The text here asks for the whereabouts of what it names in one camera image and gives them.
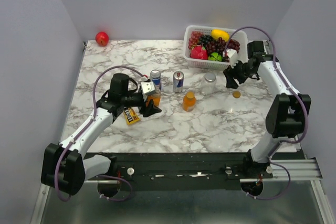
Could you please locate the gold bottle cap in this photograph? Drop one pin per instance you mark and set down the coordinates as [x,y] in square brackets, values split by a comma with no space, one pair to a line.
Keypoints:
[190,95]
[236,94]

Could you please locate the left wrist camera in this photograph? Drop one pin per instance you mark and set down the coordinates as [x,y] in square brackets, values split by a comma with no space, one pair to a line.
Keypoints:
[148,88]

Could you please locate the blue energy can left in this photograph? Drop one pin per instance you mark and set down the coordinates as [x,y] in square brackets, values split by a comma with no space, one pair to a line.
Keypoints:
[155,76]

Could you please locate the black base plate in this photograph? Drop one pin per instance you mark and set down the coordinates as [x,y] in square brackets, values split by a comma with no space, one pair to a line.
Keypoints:
[171,171]

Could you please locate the red dragon fruit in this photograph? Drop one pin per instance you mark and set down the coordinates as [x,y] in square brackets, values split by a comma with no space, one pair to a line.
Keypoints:
[199,52]

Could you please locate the aluminium rail frame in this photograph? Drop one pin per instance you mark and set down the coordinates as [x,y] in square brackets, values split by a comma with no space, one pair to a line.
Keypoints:
[297,197]

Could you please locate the dark red grape bunch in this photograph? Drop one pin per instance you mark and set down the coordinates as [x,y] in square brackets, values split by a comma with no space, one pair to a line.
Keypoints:
[219,46]

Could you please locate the red apple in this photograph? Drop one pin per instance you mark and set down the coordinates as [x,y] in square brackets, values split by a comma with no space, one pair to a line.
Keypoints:
[102,38]

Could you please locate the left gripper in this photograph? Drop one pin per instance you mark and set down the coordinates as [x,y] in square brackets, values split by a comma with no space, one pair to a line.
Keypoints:
[149,110]

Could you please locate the yellow candy packet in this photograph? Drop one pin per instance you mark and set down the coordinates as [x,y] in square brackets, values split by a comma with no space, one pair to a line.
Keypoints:
[131,117]

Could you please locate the silver jar lid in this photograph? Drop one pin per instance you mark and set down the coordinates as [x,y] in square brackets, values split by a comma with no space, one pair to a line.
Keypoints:
[210,77]

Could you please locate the green round fruit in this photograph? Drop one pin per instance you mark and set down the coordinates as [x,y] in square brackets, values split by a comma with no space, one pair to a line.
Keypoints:
[215,57]

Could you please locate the clear glass jar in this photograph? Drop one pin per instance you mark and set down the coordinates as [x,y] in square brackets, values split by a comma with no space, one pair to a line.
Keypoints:
[207,88]

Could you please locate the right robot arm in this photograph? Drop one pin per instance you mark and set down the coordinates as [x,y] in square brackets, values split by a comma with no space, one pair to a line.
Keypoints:
[288,114]

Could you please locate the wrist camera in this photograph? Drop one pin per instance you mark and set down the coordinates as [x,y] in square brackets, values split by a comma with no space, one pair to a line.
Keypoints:
[148,88]
[231,56]

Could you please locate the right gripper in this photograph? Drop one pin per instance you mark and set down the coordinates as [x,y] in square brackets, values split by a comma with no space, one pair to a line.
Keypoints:
[229,73]

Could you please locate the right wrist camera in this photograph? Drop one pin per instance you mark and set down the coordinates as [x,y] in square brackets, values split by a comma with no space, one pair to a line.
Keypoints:
[231,56]

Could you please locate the orange juice bottle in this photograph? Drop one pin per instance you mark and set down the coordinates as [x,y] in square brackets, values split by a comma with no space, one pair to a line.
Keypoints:
[155,97]
[188,104]

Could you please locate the light red grape bunch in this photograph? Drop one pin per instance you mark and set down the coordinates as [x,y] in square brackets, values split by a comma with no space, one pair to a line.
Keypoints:
[194,39]

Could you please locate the black grape bunch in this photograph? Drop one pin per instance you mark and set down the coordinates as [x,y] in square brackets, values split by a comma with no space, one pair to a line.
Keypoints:
[204,40]

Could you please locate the blue silver energy can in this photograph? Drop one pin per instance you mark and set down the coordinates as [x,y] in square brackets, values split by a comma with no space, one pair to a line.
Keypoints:
[178,81]

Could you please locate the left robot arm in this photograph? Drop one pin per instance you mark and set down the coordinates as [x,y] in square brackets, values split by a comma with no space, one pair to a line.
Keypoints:
[86,134]

